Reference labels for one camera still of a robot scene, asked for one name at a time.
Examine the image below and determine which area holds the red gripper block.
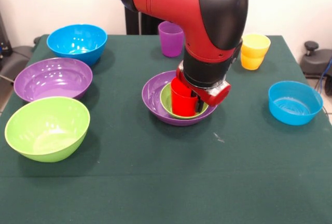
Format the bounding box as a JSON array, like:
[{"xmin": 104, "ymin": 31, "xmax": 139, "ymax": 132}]
[{"xmin": 175, "ymin": 61, "xmax": 232, "ymax": 114}]

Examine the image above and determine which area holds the red cup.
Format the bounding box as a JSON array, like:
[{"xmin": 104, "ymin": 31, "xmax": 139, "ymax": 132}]
[{"xmin": 170, "ymin": 77, "xmax": 200, "ymax": 117}]

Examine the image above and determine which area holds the small green bowl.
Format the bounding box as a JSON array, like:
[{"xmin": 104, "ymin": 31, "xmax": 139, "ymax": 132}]
[{"xmin": 160, "ymin": 82, "xmax": 210, "ymax": 120}]

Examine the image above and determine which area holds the purple bowl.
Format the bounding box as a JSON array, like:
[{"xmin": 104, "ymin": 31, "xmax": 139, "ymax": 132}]
[
  {"xmin": 13, "ymin": 57, "xmax": 93, "ymax": 103},
  {"xmin": 141, "ymin": 69, "xmax": 219, "ymax": 127}
]

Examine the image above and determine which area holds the purple cup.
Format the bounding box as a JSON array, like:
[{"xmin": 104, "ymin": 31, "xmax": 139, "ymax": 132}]
[{"xmin": 158, "ymin": 21, "xmax": 185, "ymax": 58}]

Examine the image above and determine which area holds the yellow cup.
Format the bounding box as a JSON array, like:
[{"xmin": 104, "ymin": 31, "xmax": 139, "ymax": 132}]
[{"xmin": 240, "ymin": 33, "xmax": 271, "ymax": 71}]

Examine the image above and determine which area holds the dark green tablecloth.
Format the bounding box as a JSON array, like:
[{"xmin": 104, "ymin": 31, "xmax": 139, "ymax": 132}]
[{"xmin": 0, "ymin": 34, "xmax": 332, "ymax": 224}]

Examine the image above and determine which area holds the small blue bowl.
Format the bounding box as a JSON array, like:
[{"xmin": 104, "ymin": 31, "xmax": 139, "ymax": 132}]
[{"xmin": 268, "ymin": 80, "xmax": 324, "ymax": 126}]

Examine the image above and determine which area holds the large blue bowl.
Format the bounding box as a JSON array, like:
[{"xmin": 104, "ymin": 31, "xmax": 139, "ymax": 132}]
[{"xmin": 46, "ymin": 24, "xmax": 108, "ymax": 67}]

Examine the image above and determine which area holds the large green bowl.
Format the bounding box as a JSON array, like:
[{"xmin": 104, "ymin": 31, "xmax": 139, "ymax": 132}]
[{"xmin": 4, "ymin": 96, "xmax": 91, "ymax": 163}]

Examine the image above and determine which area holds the black equipment rack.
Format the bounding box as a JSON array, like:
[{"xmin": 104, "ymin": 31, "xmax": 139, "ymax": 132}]
[{"xmin": 0, "ymin": 11, "xmax": 12, "ymax": 61}]

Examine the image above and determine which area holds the grey pedestal foot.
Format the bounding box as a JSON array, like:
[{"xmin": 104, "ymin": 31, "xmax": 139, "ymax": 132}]
[
  {"xmin": 0, "ymin": 45, "xmax": 33, "ymax": 79},
  {"xmin": 299, "ymin": 40, "xmax": 332, "ymax": 79}
]

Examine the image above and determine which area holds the blue floor cable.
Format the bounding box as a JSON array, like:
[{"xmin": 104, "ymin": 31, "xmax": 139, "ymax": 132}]
[{"xmin": 317, "ymin": 55, "xmax": 332, "ymax": 90}]

